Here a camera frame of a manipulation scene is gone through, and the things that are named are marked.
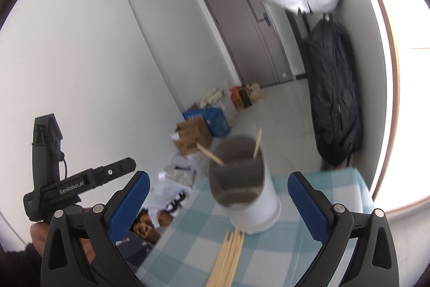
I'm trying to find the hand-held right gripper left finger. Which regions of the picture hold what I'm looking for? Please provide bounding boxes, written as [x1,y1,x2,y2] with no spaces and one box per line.
[40,170,151,287]

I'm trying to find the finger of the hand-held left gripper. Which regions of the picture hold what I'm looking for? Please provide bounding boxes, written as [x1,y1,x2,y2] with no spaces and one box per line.
[89,157,137,187]

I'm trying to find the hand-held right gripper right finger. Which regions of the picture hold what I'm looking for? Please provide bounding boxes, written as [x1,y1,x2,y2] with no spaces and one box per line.
[288,172,400,287]

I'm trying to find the white utensil holder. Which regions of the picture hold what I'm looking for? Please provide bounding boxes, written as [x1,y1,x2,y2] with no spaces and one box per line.
[207,136,282,234]

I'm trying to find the wooden chopstick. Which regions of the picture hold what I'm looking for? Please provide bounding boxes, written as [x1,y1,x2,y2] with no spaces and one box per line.
[196,143,224,166]
[253,126,263,160]
[206,231,233,287]
[222,231,241,287]
[213,231,236,287]
[230,232,245,287]

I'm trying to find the person's left forearm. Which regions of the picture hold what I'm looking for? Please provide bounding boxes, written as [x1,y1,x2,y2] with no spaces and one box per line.
[0,242,42,287]

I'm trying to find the person's left hand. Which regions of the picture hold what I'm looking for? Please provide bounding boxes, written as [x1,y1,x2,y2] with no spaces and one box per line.
[30,221,52,259]

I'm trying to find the white plastic bag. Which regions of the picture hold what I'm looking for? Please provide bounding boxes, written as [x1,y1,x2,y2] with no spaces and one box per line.
[148,179,189,222]

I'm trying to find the crumpled grey plastic bag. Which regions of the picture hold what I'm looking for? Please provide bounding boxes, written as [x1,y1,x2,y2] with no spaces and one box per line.
[163,165,197,187]

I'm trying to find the teal checkered tablecloth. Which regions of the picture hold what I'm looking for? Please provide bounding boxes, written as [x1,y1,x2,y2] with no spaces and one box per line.
[134,168,375,287]

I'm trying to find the grey mailer package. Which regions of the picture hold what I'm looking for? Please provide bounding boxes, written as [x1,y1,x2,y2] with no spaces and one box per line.
[173,153,206,173]

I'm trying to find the brown cardboard box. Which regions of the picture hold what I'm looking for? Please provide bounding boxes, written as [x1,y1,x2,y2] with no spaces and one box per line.
[174,117,213,156]

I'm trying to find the blue cardboard box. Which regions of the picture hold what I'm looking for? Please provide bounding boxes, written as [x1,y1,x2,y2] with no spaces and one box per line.
[183,107,231,139]

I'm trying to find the black backpack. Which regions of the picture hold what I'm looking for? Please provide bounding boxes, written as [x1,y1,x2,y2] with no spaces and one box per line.
[302,18,364,165]

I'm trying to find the black yellow paper bag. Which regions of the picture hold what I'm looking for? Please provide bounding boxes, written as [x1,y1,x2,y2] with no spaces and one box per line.
[237,87,252,108]

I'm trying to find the beige paper bag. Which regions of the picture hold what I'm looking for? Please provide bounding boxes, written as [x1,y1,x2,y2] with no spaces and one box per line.
[247,82,266,102]

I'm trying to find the grey brown door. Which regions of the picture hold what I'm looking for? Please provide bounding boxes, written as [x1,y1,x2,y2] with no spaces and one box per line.
[196,0,296,89]

